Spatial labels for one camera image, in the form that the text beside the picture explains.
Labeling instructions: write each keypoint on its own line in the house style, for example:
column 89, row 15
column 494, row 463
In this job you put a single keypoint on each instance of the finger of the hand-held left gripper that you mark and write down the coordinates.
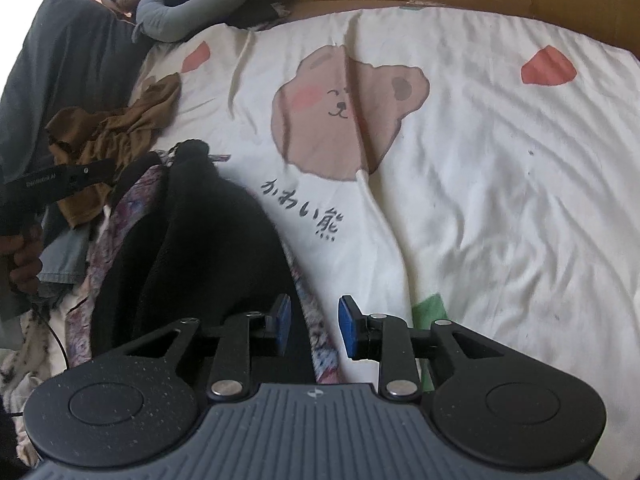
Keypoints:
column 95, row 170

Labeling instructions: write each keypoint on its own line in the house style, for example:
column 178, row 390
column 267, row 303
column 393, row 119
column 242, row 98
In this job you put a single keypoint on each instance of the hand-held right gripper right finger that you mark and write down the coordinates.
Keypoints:
column 346, row 327

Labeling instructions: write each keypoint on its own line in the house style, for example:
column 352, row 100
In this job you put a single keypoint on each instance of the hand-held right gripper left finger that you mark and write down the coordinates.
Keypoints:
column 282, row 322

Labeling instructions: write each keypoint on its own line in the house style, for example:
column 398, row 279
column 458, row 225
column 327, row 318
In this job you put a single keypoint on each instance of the black garment with printed side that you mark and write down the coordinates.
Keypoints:
column 200, row 240

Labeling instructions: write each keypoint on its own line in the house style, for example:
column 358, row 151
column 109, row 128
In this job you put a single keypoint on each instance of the person's left hand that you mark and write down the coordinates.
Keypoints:
column 25, row 265

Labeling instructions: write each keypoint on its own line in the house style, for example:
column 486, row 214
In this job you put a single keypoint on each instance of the brown crumpled garment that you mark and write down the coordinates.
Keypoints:
column 135, row 120

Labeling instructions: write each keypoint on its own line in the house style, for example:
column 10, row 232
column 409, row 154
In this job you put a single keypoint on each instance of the blue denim garment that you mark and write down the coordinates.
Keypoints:
column 65, row 255

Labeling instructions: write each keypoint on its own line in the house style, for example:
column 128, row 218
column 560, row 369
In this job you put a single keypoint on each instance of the dark grey pillow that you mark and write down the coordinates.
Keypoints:
column 65, row 50

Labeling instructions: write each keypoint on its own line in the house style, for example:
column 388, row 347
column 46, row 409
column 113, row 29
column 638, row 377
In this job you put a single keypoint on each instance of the white speckled cloth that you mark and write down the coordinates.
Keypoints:
column 25, row 350

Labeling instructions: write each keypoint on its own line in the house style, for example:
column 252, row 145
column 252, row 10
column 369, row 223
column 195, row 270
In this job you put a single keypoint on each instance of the grey neck pillow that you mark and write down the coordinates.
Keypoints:
column 165, row 15

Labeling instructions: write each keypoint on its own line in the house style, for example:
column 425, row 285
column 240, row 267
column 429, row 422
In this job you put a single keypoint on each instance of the white bear print bedsheet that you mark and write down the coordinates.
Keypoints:
column 475, row 185

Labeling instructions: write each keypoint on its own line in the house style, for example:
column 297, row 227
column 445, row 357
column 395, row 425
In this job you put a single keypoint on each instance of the black cloth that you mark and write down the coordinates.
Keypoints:
column 260, row 10

